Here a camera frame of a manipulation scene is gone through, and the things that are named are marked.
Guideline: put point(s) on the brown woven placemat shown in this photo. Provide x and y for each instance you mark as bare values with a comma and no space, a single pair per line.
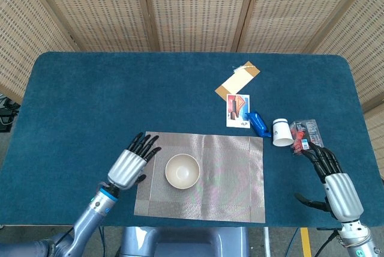
225,179

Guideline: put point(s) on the white paper cup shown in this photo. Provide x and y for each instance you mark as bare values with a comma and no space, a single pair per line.
282,132

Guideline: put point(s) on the clear box with red parts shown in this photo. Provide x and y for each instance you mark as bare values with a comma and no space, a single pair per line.
309,134

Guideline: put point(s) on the bamboo folding screen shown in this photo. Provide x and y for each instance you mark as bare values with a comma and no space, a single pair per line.
195,7

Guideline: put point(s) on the blue table cloth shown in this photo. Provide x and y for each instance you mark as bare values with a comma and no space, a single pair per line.
90,89

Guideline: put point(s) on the blue foil snack packet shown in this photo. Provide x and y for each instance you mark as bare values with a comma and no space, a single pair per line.
258,123

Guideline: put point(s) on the photo postcard with red building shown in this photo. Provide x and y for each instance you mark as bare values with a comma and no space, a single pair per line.
237,110

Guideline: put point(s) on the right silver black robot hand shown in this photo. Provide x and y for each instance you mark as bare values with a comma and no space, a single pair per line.
342,194

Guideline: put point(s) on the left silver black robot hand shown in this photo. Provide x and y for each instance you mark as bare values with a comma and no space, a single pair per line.
127,167

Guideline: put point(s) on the white ceramic bowl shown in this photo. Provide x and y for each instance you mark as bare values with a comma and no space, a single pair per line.
182,171

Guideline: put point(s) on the brown and white paper tag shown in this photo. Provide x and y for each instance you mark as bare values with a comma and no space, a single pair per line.
237,81

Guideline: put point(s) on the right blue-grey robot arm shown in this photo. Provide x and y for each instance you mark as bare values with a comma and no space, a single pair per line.
357,239

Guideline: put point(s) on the white table leg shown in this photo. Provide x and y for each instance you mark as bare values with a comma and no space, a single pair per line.
266,242

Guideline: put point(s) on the blue-grey robot torso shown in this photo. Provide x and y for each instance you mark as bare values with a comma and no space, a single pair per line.
186,242

